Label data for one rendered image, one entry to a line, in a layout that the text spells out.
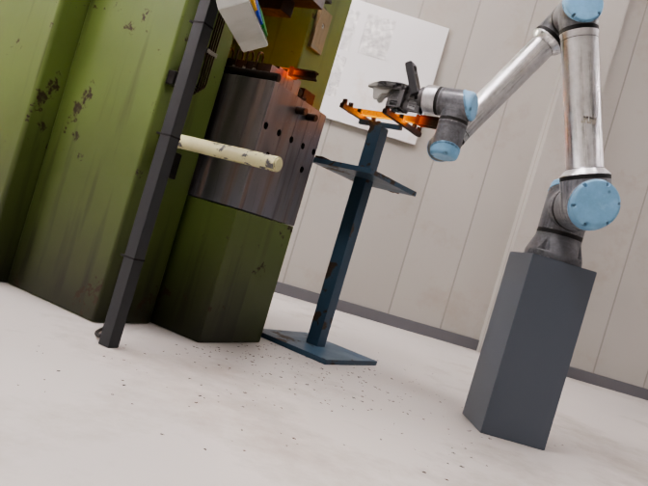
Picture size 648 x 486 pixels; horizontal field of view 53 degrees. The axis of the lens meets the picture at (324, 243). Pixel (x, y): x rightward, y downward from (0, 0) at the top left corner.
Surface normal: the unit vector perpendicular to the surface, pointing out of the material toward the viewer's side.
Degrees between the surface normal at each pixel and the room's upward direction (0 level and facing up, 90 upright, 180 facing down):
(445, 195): 90
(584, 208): 95
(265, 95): 90
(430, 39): 90
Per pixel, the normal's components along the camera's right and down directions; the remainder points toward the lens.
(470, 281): 0.05, 0.01
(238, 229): 0.84, 0.25
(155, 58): -0.45, -0.14
